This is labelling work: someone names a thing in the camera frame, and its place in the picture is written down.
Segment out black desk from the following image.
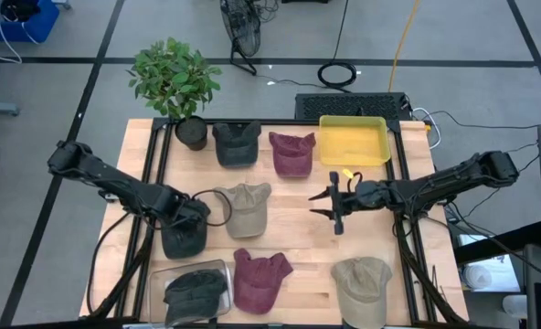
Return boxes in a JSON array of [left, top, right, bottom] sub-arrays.
[[452, 221, 541, 265]]

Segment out black floor cable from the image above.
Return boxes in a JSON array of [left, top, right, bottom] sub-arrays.
[[423, 109, 541, 133]]

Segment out yellow plastic bin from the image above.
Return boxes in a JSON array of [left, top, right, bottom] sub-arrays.
[[318, 114, 392, 167]]

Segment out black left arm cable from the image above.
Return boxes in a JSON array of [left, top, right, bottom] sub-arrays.
[[190, 189, 233, 228]]

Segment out white cable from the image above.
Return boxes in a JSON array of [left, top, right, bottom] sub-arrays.
[[411, 107, 443, 151]]

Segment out green potted plant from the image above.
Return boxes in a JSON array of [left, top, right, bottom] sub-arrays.
[[126, 36, 224, 152]]

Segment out black baseball cap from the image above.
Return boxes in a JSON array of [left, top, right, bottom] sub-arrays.
[[160, 214, 209, 260], [211, 120, 262, 168], [163, 268, 229, 326]]

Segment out black aluminium table frame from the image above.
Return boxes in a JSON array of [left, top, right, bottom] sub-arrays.
[[87, 116, 471, 329]]

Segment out maroon baseball cap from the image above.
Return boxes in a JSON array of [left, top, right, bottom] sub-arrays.
[[232, 248, 294, 315], [268, 131, 317, 178]]

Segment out yellow hanging cable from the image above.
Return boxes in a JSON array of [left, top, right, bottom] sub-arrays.
[[387, 0, 421, 93]]

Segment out blue plastic bin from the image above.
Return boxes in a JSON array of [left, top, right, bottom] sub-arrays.
[[0, 0, 60, 43]]

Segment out white paper roll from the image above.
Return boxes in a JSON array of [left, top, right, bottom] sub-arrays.
[[461, 263, 494, 291]]

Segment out white cup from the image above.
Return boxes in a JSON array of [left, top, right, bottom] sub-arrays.
[[502, 294, 528, 320]]

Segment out clear plastic bin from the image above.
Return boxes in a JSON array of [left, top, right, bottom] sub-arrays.
[[147, 259, 234, 326]]

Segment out black hanging coiled cable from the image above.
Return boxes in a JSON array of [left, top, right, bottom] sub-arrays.
[[316, 0, 358, 90]]

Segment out khaki baseball cap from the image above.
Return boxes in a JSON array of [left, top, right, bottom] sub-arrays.
[[330, 256, 394, 329], [213, 182, 272, 239]]

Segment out black floor fan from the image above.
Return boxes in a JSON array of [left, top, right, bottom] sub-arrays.
[[218, 0, 262, 77]]

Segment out black perforated computer case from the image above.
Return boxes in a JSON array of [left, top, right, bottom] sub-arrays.
[[294, 91, 412, 122]]

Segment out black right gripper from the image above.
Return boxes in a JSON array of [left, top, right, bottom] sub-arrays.
[[307, 171, 390, 236]]

